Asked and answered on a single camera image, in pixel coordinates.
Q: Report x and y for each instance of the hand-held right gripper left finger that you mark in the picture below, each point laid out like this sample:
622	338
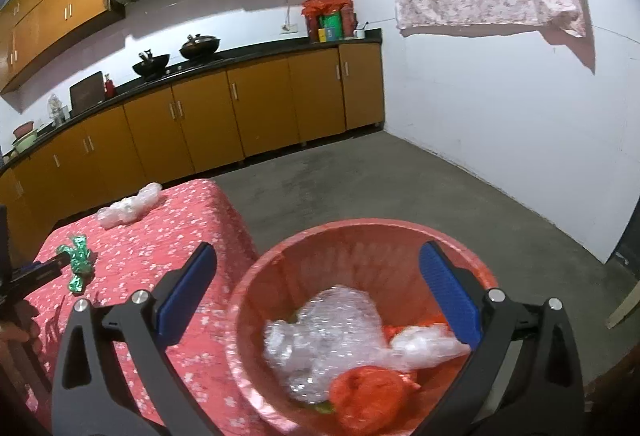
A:
187	286

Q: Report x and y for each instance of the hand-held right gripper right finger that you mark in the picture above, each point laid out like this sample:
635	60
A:
450	291

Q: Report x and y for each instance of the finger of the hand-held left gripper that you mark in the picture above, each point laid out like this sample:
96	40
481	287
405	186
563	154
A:
45	267

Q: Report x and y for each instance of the green plastic bag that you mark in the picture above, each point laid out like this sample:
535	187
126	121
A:
77	261

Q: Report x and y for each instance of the white plastic bag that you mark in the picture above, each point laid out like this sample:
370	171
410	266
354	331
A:
425	343

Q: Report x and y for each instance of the red plastic bin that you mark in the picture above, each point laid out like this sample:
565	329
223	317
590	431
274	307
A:
360	256

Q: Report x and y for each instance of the clear bubble wrap sheet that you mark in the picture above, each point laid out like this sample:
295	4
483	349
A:
320	331

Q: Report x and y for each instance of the yellow-green plastic bag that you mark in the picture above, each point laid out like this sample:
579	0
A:
325	407

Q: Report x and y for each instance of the person's left hand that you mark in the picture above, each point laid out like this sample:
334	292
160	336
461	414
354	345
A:
15	332

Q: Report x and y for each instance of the red floral tablecloth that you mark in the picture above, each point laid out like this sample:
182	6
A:
165	226

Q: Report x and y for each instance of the crumpled clear plastic bag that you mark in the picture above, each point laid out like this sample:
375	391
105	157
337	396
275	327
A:
130	208

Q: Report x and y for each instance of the green basin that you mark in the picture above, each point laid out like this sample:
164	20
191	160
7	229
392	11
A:
24	144

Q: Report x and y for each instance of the red basin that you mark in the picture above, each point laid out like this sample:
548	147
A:
24	129

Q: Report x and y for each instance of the glass jar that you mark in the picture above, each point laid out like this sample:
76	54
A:
57	109

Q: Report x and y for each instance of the wooden stick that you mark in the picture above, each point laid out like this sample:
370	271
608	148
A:
622	311

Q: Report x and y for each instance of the dark cutting board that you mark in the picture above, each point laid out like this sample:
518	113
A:
86	93

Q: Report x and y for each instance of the red bottle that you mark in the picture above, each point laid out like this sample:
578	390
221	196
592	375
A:
109	88

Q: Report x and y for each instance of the wooden base kitchen cabinets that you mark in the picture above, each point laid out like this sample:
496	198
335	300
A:
260	105

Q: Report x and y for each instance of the black wok with lid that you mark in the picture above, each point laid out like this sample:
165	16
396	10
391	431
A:
200	47

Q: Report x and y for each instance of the black kitchen countertop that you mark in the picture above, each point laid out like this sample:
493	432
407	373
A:
250	51

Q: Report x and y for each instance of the white cup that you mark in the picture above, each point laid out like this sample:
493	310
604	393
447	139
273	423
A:
359	34

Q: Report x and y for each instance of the green box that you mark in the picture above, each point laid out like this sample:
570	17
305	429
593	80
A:
331	26

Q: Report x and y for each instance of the orange bag with groceries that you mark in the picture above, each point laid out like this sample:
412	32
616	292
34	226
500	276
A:
327	5

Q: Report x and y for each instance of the long wooden wall cabinets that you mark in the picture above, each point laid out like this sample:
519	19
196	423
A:
55	10

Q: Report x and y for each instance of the wall socket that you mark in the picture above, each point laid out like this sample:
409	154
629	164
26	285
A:
287	28

